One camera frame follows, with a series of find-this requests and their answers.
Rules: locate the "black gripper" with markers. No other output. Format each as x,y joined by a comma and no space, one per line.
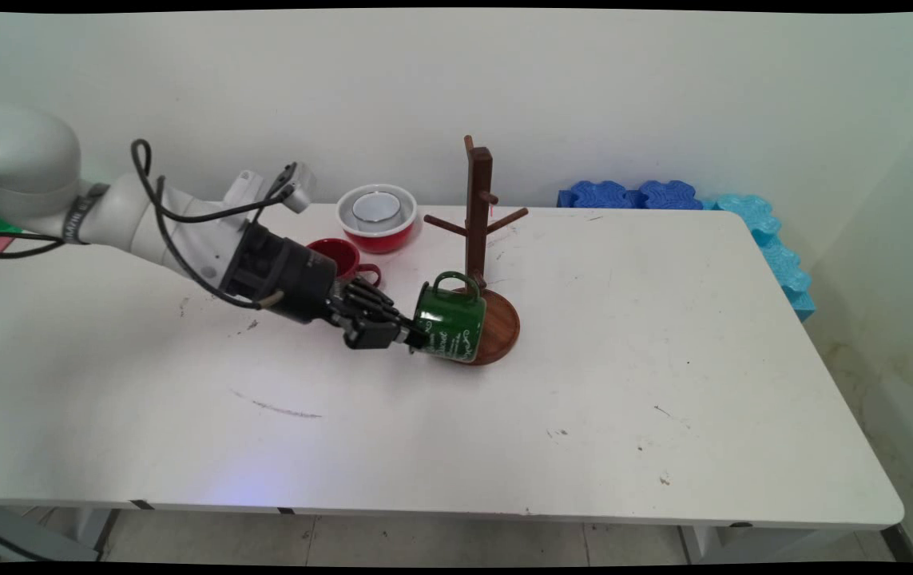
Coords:
284,275

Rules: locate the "green enamel mug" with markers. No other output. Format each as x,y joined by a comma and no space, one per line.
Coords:
452,319

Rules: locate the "brown wooden mug tree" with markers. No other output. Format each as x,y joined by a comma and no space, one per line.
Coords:
478,208

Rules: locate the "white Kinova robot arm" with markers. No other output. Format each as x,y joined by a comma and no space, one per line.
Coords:
25,168

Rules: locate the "red enamel mug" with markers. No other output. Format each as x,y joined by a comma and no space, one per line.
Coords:
336,254

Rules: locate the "red bowl white inside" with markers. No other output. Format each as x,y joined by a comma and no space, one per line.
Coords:
382,241

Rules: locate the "small white enamel cup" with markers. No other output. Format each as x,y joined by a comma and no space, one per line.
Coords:
376,208

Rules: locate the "dark blue foam mat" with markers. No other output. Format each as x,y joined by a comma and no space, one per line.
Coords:
668,196
596,196

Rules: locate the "light blue foam mat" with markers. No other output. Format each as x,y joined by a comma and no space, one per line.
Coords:
801,303
783,267
744,212

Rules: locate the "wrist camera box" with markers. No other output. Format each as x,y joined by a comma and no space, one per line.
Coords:
300,188

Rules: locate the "grey table leg frame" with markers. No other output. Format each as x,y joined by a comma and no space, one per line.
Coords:
25,535

